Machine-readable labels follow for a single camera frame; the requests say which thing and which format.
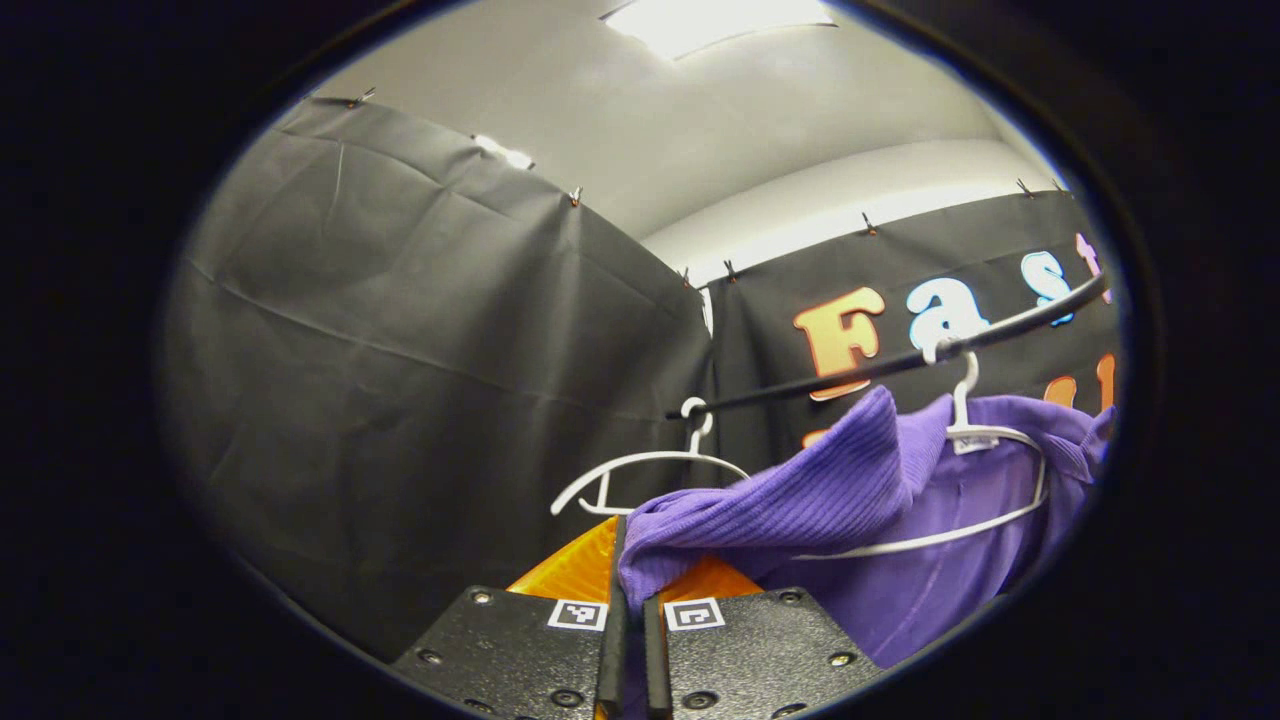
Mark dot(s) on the purple ribbed jacket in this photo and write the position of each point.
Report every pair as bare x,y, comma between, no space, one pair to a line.
850,480

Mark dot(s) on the black metal clothes rack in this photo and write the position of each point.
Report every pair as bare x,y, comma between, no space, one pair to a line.
850,373

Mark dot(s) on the ceiling light panel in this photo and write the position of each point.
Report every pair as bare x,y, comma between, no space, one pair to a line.
505,153
720,22

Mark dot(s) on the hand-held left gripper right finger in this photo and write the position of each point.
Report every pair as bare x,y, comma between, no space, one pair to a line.
657,670

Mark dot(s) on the plain black backdrop cloth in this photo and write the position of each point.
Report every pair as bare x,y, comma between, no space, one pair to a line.
400,400

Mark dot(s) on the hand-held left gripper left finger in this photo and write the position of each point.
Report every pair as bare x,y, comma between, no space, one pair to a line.
612,660

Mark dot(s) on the white plastic clothes hanger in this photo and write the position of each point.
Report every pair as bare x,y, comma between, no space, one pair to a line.
650,456
972,438

